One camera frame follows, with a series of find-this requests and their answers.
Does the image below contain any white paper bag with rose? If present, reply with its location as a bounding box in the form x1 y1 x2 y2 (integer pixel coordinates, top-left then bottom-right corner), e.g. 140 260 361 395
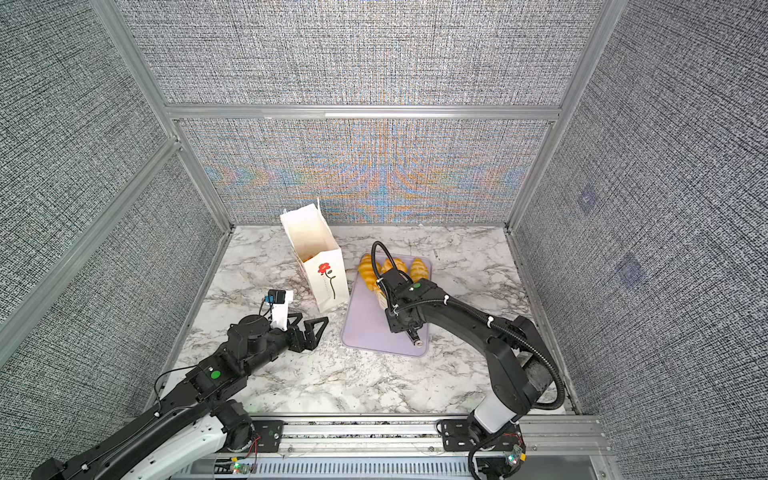
280 203 349 312

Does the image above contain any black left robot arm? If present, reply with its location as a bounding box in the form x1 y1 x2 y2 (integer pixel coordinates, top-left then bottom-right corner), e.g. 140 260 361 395
31 313 329 479

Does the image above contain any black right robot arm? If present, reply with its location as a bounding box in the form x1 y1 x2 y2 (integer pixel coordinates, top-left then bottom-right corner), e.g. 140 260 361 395
371 262 567 479

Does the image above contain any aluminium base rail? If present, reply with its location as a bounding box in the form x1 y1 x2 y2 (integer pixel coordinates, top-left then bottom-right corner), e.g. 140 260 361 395
101 413 619 480

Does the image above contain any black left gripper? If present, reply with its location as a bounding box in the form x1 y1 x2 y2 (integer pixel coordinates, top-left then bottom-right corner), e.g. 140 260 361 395
246 312 330 379

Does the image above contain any croissant top left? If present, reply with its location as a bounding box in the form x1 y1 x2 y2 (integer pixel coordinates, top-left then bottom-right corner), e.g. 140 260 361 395
358 254 381 292

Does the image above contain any lilac plastic tray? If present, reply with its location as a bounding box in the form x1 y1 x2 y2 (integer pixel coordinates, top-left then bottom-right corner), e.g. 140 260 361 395
341 272 429 357

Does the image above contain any croissant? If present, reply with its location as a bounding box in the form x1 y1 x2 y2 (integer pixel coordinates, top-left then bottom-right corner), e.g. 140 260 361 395
409 258 430 283
358 254 381 292

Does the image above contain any croissant top right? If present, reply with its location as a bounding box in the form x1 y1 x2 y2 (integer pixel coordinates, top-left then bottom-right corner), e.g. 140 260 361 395
409 258 430 283

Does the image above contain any twisted bun top middle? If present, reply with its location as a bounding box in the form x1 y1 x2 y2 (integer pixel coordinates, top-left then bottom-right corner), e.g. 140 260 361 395
380 258 408 274

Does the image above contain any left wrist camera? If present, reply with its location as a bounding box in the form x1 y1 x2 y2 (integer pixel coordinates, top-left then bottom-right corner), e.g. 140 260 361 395
265 289 294 331

